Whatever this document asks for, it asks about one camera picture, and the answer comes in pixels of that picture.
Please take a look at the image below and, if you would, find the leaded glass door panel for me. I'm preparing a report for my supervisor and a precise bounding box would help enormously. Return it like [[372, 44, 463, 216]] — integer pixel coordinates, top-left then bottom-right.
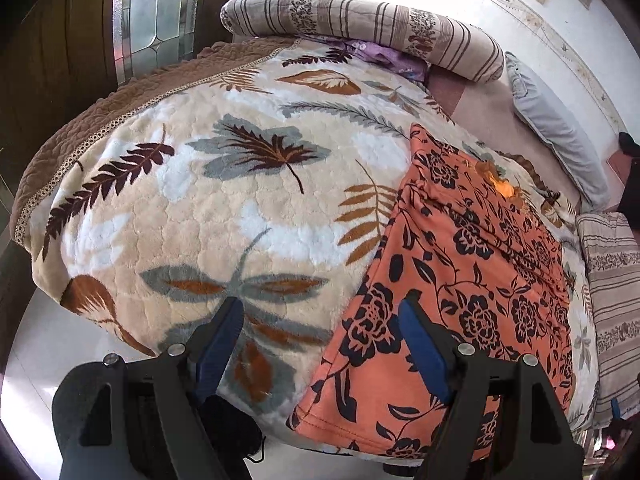
[[112, 0, 207, 86]]

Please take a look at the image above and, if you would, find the striped floral folded quilt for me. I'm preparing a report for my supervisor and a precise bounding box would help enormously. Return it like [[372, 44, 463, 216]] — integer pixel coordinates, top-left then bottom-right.
[[221, 0, 506, 83]]

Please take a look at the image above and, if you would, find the black cloth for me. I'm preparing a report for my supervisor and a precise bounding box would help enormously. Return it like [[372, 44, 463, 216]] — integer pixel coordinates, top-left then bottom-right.
[[617, 131, 640, 216]]

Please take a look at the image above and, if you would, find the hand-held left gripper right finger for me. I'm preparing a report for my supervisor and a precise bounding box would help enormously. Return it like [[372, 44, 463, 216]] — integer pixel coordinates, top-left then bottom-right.
[[398, 292, 586, 480]]

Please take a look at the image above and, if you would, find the beige leaf print blanket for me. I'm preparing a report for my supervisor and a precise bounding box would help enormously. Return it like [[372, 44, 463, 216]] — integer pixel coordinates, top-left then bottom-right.
[[30, 45, 601, 461]]

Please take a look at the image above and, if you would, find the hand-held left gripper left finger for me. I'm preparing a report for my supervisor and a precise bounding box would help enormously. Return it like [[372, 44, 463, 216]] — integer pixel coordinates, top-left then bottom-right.
[[65, 297, 251, 480]]

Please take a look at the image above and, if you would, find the purple floral cloth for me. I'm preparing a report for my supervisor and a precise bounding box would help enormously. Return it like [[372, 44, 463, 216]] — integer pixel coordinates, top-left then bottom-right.
[[295, 35, 431, 83]]

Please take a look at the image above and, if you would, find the striped floral pillow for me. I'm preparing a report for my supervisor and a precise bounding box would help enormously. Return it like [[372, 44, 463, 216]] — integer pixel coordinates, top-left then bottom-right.
[[575, 211, 640, 428]]

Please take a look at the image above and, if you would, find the pink bed sheet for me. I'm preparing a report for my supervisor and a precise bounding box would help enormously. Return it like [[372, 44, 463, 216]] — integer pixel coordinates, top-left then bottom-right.
[[427, 67, 583, 211]]

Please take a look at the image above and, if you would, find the grey pillow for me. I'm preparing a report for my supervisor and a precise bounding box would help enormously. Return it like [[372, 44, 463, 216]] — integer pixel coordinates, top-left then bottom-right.
[[504, 51, 612, 211]]

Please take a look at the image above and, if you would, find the white bed headboard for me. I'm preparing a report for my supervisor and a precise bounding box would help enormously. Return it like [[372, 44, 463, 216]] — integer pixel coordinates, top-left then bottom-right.
[[240, 0, 640, 161]]

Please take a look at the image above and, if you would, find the orange black floral garment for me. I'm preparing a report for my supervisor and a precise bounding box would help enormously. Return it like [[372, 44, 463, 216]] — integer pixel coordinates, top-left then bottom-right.
[[286, 122, 576, 463]]

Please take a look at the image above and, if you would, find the brown quilted bedspread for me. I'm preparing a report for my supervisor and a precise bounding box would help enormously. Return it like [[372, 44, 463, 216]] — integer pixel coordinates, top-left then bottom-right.
[[11, 40, 288, 248]]

